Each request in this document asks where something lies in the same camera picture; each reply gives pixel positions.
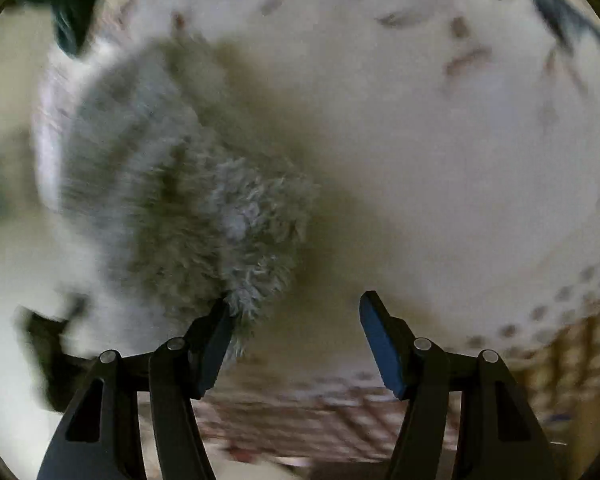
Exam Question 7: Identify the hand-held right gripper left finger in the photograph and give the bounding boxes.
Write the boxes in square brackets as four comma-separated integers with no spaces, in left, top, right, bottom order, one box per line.
[36,297,236,480]

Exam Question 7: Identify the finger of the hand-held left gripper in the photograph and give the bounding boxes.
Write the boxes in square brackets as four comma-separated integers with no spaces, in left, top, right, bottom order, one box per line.
[15,304,101,413]

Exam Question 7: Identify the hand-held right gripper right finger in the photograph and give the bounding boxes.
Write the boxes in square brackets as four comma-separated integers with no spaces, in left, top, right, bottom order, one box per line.
[358,290,557,480]

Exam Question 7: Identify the grey fleece pants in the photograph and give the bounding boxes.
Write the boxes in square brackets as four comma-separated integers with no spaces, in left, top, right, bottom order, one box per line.
[59,35,322,361]

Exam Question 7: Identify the floral quilt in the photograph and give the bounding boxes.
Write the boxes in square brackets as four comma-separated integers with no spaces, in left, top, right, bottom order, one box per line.
[30,0,600,467]

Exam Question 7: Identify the dark green fleece blanket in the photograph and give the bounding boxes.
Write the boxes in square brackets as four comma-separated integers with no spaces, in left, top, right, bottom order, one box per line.
[17,0,112,59]

